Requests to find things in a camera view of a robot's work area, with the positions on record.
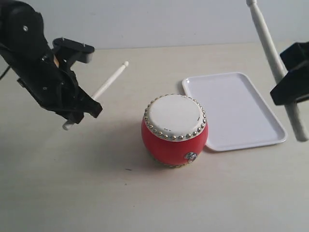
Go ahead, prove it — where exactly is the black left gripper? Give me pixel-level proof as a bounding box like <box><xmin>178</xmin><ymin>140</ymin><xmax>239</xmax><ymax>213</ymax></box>
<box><xmin>16</xmin><ymin>52</ymin><xmax>103</xmax><ymax>124</ymax></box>

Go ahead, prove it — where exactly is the white wooden drumstick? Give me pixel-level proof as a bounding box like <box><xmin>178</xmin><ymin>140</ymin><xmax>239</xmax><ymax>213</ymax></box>
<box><xmin>62</xmin><ymin>61</ymin><xmax>129</xmax><ymax>131</ymax></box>
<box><xmin>246</xmin><ymin>0</ymin><xmax>309</xmax><ymax>142</ymax></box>

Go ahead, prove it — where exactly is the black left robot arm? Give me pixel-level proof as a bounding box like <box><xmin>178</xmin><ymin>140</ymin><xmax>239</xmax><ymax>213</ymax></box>
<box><xmin>0</xmin><ymin>0</ymin><xmax>102</xmax><ymax>124</ymax></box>

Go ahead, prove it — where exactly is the small red drum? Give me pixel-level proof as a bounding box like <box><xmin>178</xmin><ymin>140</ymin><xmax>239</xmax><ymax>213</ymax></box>
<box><xmin>141</xmin><ymin>94</ymin><xmax>209</xmax><ymax>168</ymax></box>

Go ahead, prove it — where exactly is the white plastic tray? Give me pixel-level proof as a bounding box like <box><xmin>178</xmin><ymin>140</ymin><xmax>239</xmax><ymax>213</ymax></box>
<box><xmin>182</xmin><ymin>72</ymin><xmax>287</xmax><ymax>152</ymax></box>

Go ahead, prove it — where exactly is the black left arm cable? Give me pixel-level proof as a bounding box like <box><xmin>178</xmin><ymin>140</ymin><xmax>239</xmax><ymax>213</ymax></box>
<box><xmin>0</xmin><ymin>65</ymin><xmax>10</xmax><ymax>80</ymax></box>

